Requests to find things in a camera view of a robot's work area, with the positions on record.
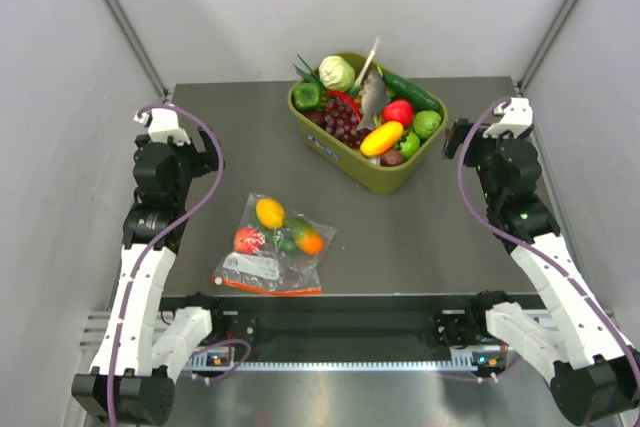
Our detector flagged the grey slotted cable duct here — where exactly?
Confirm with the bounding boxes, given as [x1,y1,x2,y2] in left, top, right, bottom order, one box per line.
[183,348,506,373]

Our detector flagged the yellow orange fake mango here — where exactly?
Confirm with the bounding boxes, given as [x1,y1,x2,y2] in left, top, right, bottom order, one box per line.
[360,121,404,157]

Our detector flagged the purple fake grapes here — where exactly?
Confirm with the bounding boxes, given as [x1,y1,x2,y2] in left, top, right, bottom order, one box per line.
[321,99,371,150]

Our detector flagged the bright green fake pepper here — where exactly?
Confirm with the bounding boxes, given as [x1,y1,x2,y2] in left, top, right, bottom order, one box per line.
[394,130,421,161]

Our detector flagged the pale green fake cabbage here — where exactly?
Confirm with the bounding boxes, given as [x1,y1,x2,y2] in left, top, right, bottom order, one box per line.
[318,55,355,93]

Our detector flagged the green fake bell pepper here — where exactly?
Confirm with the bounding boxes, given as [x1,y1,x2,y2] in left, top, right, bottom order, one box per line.
[292,82,323,112]

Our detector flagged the dark purple fake plum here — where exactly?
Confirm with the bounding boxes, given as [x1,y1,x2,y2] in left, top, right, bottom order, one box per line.
[380,149,405,167]

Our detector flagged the red fake tomato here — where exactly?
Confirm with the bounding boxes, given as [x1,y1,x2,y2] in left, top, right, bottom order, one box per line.
[233,227,265,255]

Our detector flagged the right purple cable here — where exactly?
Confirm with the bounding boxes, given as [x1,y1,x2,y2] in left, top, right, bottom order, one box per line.
[456,96,640,383]

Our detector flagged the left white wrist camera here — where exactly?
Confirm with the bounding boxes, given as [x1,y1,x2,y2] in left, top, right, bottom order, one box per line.
[134,107,191,147]

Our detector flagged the light green fake fruit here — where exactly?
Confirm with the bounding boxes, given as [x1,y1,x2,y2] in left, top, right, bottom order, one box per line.
[412,110,442,141]

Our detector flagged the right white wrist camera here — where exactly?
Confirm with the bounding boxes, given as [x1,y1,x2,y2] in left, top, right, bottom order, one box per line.
[482,97,533,139]

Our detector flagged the orange green fake mango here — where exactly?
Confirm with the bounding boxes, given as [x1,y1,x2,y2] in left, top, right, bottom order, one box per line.
[284,217,325,256]

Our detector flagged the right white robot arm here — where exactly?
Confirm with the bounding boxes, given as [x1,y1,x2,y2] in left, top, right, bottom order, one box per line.
[443,119,639,426]

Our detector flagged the clear zip top bag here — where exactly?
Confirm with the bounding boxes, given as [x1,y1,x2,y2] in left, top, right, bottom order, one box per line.
[211,193,337,297]

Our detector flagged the grey fake fish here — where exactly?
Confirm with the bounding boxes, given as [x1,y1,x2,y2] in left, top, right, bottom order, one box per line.
[356,70,390,130]

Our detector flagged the red fake apple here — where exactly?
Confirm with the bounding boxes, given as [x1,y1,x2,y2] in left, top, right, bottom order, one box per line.
[382,99,414,130]

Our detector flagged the dark green fake cucumber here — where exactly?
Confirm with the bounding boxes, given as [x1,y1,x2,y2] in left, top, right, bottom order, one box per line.
[382,70,440,111]

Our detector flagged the green fake cucumber in bag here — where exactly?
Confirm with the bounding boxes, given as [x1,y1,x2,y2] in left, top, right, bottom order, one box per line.
[255,221,301,254]

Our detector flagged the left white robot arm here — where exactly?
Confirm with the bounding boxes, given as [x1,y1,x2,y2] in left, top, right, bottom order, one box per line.
[71,128,227,426]

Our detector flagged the yellow fake lemon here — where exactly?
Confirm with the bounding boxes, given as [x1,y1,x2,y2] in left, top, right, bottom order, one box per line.
[255,198,286,230]

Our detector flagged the fake green onion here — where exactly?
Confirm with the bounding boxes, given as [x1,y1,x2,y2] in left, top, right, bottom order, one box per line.
[293,55,326,90]

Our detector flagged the olive green plastic bin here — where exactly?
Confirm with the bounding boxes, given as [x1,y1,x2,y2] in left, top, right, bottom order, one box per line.
[288,47,448,194]

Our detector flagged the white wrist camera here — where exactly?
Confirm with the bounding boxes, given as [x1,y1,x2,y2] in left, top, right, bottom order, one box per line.
[482,97,533,139]
[134,107,191,147]

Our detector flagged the red fake chili pepper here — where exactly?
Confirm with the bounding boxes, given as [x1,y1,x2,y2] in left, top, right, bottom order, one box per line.
[327,90,362,120]

